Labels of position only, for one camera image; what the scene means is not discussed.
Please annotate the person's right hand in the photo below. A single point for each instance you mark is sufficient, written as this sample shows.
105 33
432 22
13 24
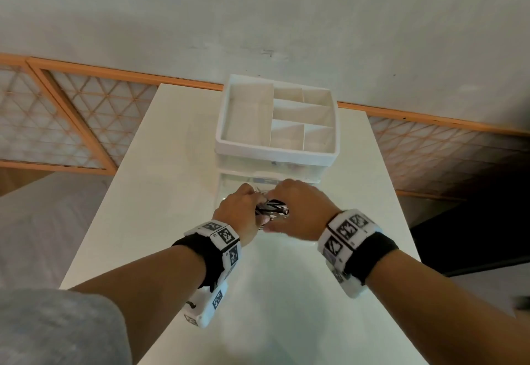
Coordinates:
302 211

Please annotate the person's left hand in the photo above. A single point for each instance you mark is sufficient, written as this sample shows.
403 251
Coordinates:
236 215

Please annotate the white drawer organizer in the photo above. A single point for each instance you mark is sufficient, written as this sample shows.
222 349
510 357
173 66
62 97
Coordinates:
248 112

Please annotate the person's right forearm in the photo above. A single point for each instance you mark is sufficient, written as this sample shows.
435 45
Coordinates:
447 315

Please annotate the person's left forearm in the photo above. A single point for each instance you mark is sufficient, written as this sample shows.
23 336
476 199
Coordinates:
136 290

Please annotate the black marker wristband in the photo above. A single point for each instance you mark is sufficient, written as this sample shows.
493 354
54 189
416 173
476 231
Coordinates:
215 249
356 244

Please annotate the white table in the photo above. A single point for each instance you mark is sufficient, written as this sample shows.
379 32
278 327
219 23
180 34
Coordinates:
165 170

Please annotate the grey shirt sleeve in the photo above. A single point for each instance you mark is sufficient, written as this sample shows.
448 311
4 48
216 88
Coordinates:
58 327

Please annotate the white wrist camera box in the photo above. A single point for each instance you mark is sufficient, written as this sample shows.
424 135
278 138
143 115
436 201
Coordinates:
205 307

